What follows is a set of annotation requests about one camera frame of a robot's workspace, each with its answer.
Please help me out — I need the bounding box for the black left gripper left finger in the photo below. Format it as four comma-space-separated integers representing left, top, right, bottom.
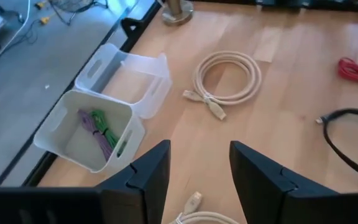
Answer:
96, 139, 172, 224

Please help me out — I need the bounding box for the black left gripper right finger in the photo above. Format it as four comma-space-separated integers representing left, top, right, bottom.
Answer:
229, 140, 348, 224

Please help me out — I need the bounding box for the white braided cable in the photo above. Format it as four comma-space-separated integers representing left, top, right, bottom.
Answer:
168, 191, 241, 224

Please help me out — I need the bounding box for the purple cable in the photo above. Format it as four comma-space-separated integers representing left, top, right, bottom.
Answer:
77, 108, 114, 162

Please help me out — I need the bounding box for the green cable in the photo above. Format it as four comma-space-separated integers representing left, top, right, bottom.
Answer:
90, 108, 121, 151

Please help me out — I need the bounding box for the beige cable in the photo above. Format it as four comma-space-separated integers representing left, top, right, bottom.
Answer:
182, 50, 263, 121

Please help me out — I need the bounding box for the white opaque plastic bin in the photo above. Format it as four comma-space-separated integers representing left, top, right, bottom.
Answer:
32, 89, 146, 174

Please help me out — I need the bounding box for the clear plastic bin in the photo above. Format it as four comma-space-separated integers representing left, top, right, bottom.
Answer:
74, 42, 173, 120

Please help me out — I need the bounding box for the black table clamp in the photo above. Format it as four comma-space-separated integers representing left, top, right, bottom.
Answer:
120, 17, 146, 52

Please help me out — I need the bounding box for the metal stand base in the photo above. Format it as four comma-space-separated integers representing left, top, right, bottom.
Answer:
161, 0, 195, 27

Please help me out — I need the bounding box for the black braided cable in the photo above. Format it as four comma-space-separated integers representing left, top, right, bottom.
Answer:
315, 107, 358, 185

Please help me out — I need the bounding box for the red bundled cable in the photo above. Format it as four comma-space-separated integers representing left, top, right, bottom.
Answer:
337, 57, 358, 88

